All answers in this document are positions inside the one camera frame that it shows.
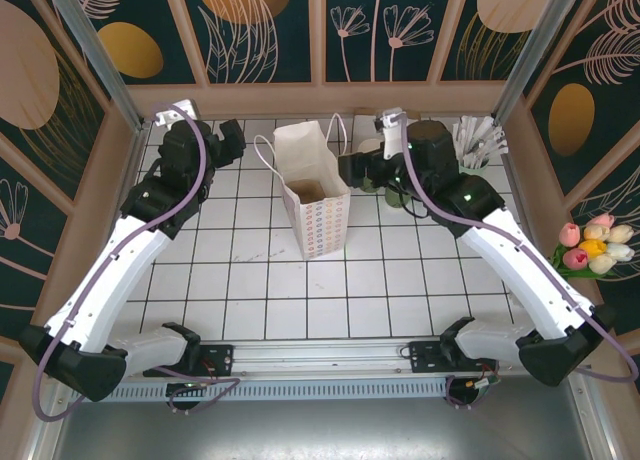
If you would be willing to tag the white printed paper bag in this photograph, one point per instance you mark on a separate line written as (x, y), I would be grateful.
(320, 225)

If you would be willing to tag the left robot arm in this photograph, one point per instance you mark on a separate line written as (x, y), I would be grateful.
(110, 280)

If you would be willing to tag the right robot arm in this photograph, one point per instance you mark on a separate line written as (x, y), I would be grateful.
(525, 270)

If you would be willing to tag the green paper cup stack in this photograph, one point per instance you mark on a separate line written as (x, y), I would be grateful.
(369, 145)

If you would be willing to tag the artificial tulip bouquet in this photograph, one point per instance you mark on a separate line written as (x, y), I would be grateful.
(590, 247)

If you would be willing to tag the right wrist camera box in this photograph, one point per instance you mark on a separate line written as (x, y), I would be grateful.
(390, 120)

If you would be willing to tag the aluminium corner post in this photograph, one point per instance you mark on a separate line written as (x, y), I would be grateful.
(535, 55)
(95, 55)

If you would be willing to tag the aluminium mounting rail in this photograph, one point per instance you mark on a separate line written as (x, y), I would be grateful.
(325, 352)

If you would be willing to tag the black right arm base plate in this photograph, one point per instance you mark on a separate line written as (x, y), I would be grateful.
(425, 355)

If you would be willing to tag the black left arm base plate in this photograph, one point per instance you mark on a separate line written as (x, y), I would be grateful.
(220, 357)

